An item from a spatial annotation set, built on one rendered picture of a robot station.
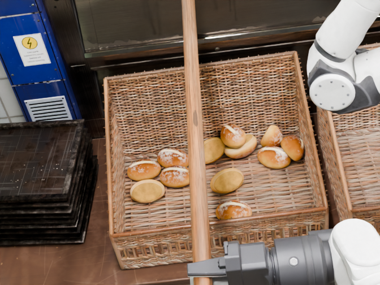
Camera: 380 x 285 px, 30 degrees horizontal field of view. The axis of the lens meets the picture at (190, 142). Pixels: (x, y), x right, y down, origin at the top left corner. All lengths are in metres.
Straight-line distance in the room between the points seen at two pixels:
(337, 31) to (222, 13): 0.75
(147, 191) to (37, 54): 0.48
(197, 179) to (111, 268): 0.74
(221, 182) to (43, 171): 0.49
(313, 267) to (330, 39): 0.39
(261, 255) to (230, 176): 0.89
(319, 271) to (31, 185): 1.00
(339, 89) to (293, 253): 0.31
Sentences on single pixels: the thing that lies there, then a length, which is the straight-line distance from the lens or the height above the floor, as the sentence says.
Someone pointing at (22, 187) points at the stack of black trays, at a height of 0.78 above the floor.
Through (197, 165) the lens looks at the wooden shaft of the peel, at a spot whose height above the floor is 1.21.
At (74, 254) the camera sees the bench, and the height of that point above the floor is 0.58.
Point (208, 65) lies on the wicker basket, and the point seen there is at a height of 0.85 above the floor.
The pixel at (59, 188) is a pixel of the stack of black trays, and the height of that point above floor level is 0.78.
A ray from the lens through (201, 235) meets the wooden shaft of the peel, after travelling 1.16.
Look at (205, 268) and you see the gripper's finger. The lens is 1.12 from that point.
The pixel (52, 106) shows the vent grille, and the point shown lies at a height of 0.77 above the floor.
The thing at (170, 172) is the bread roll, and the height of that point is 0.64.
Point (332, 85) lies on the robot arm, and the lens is 1.24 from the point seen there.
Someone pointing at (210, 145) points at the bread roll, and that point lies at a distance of 2.05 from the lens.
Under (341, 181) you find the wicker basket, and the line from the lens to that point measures 1.81.
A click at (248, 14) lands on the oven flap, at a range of 1.93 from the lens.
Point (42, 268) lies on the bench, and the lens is 1.99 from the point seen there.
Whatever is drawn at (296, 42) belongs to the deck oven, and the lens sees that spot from 2.03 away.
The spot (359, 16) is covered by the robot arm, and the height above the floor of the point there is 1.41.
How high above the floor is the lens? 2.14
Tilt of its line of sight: 46 degrees down
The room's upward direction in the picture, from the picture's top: 11 degrees counter-clockwise
